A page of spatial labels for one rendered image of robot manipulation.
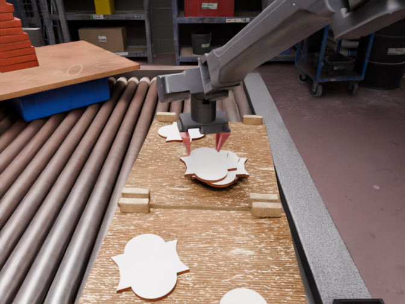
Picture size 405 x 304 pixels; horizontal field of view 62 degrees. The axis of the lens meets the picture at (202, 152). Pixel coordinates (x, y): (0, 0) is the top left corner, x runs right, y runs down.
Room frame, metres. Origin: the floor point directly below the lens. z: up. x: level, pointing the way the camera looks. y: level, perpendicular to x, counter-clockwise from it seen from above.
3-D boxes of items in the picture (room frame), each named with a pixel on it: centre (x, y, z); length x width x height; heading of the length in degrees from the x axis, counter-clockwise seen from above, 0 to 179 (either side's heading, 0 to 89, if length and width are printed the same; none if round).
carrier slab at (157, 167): (0.75, -0.01, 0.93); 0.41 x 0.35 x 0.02; 176
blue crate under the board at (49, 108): (1.18, 0.55, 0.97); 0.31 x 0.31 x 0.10; 41
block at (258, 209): (0.52, -0.13, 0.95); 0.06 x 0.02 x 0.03; 87
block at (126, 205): (0.53, 0.14, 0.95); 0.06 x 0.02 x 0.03; 87
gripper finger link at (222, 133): (0.70, -0.02, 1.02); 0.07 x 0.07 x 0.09; 13
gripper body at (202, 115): (0.69, 0.00, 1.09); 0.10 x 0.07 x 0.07; 103
